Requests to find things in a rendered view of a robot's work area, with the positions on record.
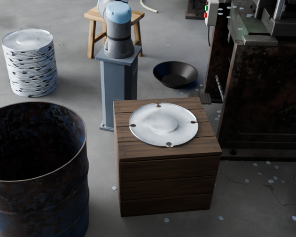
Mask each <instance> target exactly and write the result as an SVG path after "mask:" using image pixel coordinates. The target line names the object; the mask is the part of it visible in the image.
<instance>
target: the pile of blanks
mask: <svg viewBox="0 0 296 237"><path fill-rule="evenodd" d="M2 47H3V49H4V56H5V59H6V64H7V70H8V73H9V78H10V82H11V88H12V90H13V91H14V93H16V94H17V95H19V96H23V97H40V96H44V95H47V94H49V93H51V92H53V91H54V90H55V89H56V88H57V87H58V74H57V65H56V59H55V48H54V42H53V40H52V42H51V43H50V44H49V45H48V46H46V47H44V48H42V49H37V50H34V51H26V52H20V51H13V50H9V49H7V48H5V47H4V46H3V45H2Z"/></svg>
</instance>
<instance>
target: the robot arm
mask: <svg viewBox="0 0 296 237"><path fill-rule="evenodd" d="M127 3H128V0H98V4H97V8H98V11H99V14H100V15H101V17H102V18H103V20H104V21H105V23H106V25H107V39H106V42H105V45H104V54H105V55H106V56H108V57H110V58H114V59H125V58H128V57H131V56H132V55H133V54H134V45H133V42H132V38H131V17H132V12H131V8H130V6H129V5H128V4H127Z"/></svg>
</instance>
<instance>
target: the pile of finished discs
mask: <svg viewBox="0 0 296 237"><path fill-rule="evenodd" d="M159 105H161V107H160V108H158V107H157V104H156V103H151V104H147V105H144V106H142V107H140V108H138V109H137V110H136V111H134V112H133V114H132V115H131V116H130V119H129V125H130V130H131V132H132V133H133V135H134V136H135V137H137V138H138V139H139V140H141V141H142V142H144V143H147V144H149V145H153V146H157V147H169V146H168V145H166V143H168V142H170V143H171V144H172V145H171V147H175V146H179V145H183V144H185V143H187V142H189V141H190V140H192V139H193V138H194V137H195V135H196V133H197V131H198V123H195V124H192V123H190V122H191V121H194V122H197V121H196V118H195V116H194V115H193V114H192V113H191V112H190V111H188V110H187V109H185V108H183V107H181V106H178V105H175V104H171V103H161V104H159ZM132 124H135V125H136V127H131V125H132Z"/></svg>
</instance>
